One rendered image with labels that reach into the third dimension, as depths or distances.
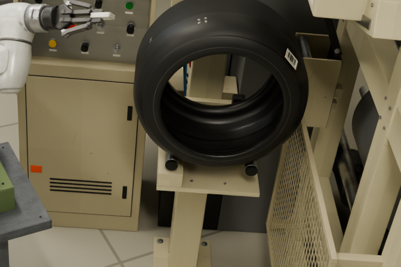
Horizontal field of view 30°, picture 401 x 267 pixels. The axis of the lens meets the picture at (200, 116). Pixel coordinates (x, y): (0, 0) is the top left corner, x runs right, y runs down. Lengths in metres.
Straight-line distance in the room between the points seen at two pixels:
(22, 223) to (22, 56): 0.64
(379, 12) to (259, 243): 1.95
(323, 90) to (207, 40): 0.67
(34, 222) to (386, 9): 1.45
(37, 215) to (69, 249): 0.81
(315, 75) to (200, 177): 0.56
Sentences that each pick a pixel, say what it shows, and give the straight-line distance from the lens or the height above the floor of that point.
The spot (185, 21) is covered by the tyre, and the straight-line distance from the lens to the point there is 2.35.
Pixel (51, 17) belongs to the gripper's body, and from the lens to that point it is 2.36.
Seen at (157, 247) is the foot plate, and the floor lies 0.01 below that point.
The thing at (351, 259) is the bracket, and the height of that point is 0.98.
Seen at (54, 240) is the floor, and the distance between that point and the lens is 3.59.
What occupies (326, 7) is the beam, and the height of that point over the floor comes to 1.67.
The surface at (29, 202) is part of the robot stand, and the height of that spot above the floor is 0.65.
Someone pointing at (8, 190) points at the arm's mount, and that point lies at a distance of 2.72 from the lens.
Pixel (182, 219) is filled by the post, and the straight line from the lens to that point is 3.26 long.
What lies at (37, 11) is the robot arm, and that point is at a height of 1.42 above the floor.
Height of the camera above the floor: 2.52
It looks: 35 degrees down
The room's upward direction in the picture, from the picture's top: 7 degrees clockwise
